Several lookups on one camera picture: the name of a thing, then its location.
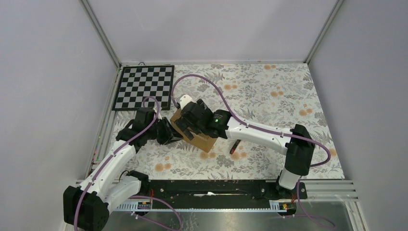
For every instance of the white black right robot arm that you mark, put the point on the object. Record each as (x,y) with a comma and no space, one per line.
(295,144)

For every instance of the black white checkerboard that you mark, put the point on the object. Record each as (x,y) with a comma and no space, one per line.
(138,82)

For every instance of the red black utility knife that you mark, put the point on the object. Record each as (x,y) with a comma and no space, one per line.
(234,146)

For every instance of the brown cardboard express box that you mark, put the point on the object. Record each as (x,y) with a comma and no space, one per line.
(200,141)

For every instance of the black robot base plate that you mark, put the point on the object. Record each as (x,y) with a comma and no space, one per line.
(218,194)

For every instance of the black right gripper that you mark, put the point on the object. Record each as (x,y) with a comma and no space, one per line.
(188,132)

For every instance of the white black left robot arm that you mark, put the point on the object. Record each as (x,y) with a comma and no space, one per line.
(89,205)

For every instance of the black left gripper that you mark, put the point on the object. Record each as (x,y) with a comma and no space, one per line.
(176,135)

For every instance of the floral patterned table mat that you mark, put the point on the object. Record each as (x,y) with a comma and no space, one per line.
(281,95)

